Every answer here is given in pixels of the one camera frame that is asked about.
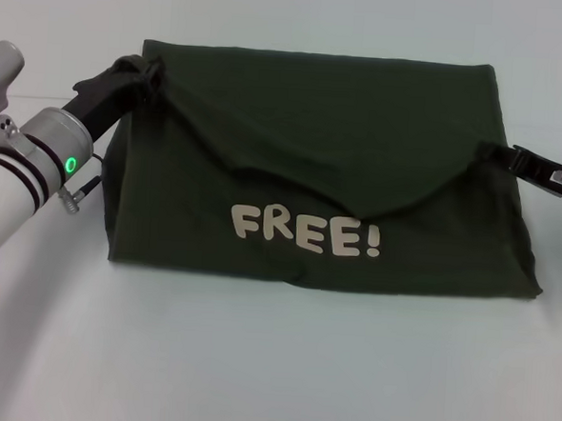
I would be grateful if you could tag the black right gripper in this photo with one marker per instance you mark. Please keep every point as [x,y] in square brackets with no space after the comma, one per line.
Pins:
[550,177]

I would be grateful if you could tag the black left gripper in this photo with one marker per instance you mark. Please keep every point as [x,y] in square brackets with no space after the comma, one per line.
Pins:
[103,111]

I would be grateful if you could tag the dark green t-shirt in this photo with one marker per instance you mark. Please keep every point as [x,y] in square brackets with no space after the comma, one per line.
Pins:
[315,126]

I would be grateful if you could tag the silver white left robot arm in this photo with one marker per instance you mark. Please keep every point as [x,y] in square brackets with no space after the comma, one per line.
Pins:
[4,203]

